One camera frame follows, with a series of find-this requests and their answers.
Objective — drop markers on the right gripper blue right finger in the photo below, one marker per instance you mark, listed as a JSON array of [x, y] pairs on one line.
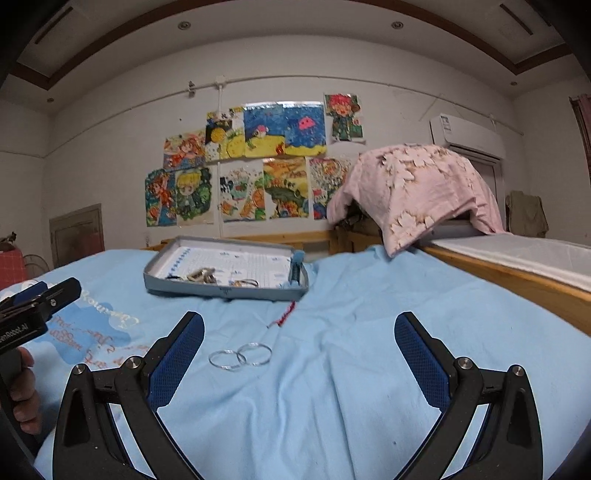
[[430, 361]]

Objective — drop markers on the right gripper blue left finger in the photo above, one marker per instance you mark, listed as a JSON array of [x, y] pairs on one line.
[[169, 358]]

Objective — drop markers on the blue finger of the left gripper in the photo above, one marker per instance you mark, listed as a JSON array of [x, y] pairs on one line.
[[25, 295], [57, 297]]

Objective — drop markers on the brown hair tie orange bead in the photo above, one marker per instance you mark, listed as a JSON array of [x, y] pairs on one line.
[[244, 283]]

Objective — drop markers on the light blue wrist watch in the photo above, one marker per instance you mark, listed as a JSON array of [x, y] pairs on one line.
[[297, 271]]

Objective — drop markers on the person's left hand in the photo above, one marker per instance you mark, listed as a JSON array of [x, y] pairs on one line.
[[27, 400]]

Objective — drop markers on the red checkered box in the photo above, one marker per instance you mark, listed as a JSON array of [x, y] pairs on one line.
[[12, 268]]

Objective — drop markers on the grey cardboard tray box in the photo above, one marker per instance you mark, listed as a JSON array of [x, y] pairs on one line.
[[270, 265]]

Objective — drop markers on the light blue bed sheet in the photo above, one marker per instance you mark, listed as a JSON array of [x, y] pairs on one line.
[[318, 390]]

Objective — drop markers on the anime girl orange drawing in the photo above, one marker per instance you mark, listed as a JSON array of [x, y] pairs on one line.
[[160, 200]]

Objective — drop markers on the white mattress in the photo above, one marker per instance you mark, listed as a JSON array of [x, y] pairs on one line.
[[565, 262]]

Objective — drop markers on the blond boy drawing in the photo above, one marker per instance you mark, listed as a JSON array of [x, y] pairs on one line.
[[193, 194]]

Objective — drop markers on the olive hanging jacket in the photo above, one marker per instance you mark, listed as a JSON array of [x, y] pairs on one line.
[[525, 215]]

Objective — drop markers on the pink floral blanket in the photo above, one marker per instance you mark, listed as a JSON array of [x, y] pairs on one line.
[[408, 190]]

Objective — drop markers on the fish and cup drawing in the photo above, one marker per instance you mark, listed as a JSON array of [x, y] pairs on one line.
[[241, 191]]

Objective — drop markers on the orange mermaid drawing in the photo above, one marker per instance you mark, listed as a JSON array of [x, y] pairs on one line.
[[184, 151]]

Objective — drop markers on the landscape hills drawing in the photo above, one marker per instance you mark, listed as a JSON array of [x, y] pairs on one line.
[[285, 185]]

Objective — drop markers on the colourful town drawing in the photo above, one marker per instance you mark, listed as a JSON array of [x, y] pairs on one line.
[[327, 175]]

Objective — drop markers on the moon yellow drawing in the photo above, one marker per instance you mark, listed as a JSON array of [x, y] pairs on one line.
[[224, 135]]

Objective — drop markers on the white air conditioner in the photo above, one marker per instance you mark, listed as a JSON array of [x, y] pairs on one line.
[[457, 133]]

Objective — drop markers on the blue sea jellyfish drawing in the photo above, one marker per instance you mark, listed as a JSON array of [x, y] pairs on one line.
[[288, 128]]

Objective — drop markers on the red haired girl drawing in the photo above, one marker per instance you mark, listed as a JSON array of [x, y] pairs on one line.
[[345, 111]]

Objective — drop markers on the small wall hatch door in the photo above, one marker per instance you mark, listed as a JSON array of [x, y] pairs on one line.
[[76, 235]]

